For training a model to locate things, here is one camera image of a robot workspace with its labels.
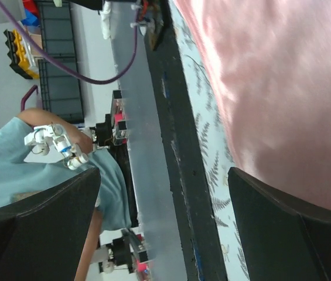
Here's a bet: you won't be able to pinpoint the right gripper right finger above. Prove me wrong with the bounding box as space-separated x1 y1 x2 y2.
228 167 331 280

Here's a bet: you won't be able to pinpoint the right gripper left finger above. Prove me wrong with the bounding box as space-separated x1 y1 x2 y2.
0 168 100 280

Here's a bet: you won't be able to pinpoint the salmon pink cloth napkin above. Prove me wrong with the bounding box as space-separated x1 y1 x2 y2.
175 1 331 210

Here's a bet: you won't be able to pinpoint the person in blue shirt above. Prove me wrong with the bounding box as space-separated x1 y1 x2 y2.
0 108 131 280

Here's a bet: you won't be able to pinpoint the floral tablecloth mat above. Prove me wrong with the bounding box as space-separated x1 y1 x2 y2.
170 2 250 280

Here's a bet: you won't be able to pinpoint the yellow black storage bins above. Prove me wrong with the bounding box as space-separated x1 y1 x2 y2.
4 29 39 80

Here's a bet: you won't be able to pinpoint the aluminium frame rail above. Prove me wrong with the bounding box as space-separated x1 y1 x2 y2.
111 2 187 280

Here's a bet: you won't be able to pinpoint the black wire shelf rack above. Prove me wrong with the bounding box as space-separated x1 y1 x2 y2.
36 1 84 124

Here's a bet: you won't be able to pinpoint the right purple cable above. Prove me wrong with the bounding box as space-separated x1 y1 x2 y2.
0 0 139 85

